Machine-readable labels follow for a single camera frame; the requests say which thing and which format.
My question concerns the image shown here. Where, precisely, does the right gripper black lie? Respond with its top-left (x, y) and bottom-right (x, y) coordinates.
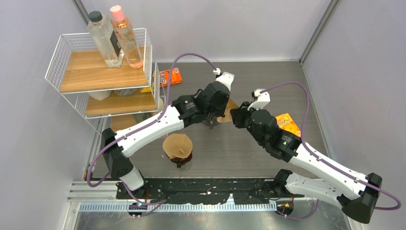
top-left (229, 102), bottom-right (265, 146)

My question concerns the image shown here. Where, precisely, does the brown paper coffee filter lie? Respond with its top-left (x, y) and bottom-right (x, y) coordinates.
top-left (162, 134), bottom-right (193, 159)
top-left (217, 99), bottom-right (239, 123)

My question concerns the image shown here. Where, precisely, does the brown plastic coffee dripper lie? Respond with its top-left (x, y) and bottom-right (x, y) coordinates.
top-left (166, 153), bottom-right (192, 168)

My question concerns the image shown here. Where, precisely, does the dark green coffee dripper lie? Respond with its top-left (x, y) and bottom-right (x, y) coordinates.
top-left (202, 116), bottom-right (220, 129)

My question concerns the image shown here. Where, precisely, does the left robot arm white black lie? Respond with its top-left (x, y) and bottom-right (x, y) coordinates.
top-left (102, 80), bottom-right (232, 198)

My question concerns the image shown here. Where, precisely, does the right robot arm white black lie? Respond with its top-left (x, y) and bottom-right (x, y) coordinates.
top-left (230, 102), bottom-right (382, 224)

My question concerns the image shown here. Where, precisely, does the small orange box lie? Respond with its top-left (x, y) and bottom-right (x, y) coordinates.
top-left (159, 68), bottom-right (183, 87)

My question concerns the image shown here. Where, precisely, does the orange Scrub Daddy sponge package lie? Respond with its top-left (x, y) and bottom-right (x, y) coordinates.
top-left (276, 113), bottom-right (301, 137)

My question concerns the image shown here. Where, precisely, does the round tin on shelf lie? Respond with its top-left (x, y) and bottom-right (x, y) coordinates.
top-left (114, 88), bottom-right (138, 97)

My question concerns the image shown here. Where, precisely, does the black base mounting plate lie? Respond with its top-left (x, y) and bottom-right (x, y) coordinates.
top-left (116, 178), bottom-right (293, 205)

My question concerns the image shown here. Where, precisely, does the white jug on shelf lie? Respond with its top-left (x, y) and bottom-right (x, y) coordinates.
top-left (88, 91), bottom-right (112, 101)

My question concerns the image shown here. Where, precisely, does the pink bottle pink cap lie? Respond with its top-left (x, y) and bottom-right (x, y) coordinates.
top-left (110, 5), bottom-right (144, 69)

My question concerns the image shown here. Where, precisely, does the clear bottle black cap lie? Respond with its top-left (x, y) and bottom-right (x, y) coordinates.
top-left (87, 11), bottom-right (124, 68)

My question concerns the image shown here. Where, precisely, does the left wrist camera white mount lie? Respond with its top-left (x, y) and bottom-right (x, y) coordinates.
top-left (213, 68), bottom-right (235, 91)

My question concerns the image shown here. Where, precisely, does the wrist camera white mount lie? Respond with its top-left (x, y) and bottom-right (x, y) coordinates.
top-left (248, 89), bottom-right (271, 110)
top-left (213, 68), bottom-right (235, 91)

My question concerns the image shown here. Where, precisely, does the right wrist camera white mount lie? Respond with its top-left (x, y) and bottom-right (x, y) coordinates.
top-left (248, 89), bottom-right (271, 110)

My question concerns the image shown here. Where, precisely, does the white wire shelf rack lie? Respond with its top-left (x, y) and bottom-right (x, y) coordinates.
top-left (45, 28), bottom-right (165, 134)

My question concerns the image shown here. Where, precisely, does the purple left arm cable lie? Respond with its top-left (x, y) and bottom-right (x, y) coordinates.
top-left (86, 52), bottom-right (221, 218)

